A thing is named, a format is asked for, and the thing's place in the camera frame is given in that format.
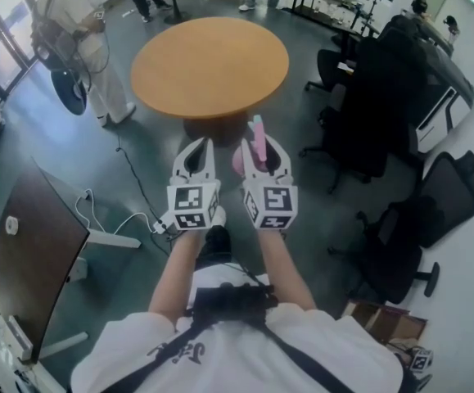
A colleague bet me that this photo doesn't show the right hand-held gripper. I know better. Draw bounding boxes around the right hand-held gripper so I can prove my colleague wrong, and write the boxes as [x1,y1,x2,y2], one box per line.
[241,134,300,230]

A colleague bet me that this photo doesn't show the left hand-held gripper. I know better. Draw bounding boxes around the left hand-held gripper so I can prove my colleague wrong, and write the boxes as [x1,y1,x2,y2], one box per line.
[166,137,222,233]

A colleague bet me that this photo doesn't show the pink bottle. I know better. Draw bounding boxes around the pink bottle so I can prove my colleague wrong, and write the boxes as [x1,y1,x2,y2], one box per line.
[232,115,269,176]

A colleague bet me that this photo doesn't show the person's left forearm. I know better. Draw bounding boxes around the person's left forearm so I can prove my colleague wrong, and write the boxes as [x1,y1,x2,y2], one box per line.
[148,229,205,327]

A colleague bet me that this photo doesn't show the person's right forearm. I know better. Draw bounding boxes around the person's right forearm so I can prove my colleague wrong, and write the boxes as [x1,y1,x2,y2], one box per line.
[258,227,318,314]

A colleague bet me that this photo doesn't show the person's white shoe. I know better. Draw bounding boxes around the person's white shoe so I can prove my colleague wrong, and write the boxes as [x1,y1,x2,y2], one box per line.
[210,206,228,229]

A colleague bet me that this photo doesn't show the white power strip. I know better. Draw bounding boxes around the white power strip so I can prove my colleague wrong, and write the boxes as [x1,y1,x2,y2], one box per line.
[151,217,171,236]

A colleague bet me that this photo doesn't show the person's black trousers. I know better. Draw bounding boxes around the person's black trousers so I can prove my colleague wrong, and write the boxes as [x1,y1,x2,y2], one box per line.
[195,224,234,269]

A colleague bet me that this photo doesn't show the round wooden table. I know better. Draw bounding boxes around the round wooden table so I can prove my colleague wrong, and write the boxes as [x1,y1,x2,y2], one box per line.
[129,17,290,147]

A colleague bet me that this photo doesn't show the black office chair with jacket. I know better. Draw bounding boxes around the black office chair with jacket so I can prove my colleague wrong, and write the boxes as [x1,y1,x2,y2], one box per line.
[345,14,430,179]

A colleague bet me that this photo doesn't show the black round bag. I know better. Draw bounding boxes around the black round bag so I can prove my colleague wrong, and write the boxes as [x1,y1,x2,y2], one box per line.
[50,68,88,116]

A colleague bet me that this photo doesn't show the black chest harness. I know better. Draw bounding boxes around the black chest harness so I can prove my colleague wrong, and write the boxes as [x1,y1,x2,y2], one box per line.
[97,282,356,393]

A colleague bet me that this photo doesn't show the black mesh office chair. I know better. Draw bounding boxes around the black mesh office chair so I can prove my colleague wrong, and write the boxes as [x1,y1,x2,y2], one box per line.
[328,149,474,306]

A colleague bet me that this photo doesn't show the white drawer cabinet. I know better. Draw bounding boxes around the white drawer cabinet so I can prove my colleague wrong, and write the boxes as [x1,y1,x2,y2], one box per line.
[414,87,474,155]

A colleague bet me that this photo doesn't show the person's white t-shirt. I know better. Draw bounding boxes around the person's white t-shirt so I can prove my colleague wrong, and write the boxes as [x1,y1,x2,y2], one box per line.
[70,266,405,393]

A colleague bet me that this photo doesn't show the cardboard box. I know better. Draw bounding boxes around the cardboard box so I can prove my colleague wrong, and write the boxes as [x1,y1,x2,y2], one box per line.
[341,300,429,346]

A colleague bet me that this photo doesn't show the spare hand-held gripper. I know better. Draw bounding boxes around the spare hand-held gripper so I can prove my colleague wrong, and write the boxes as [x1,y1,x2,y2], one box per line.
[407,346,435,375]

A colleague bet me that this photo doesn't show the black cable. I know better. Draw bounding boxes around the black cable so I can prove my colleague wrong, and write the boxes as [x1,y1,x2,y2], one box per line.
[115,131,173,258]

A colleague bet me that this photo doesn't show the white cable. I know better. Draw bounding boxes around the white cable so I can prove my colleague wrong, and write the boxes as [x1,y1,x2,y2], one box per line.
[74,188,158,236]

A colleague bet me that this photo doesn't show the dark desk with white frame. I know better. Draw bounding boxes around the dark desk with white frame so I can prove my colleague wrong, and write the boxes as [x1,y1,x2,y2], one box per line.
[0,156,142,364]

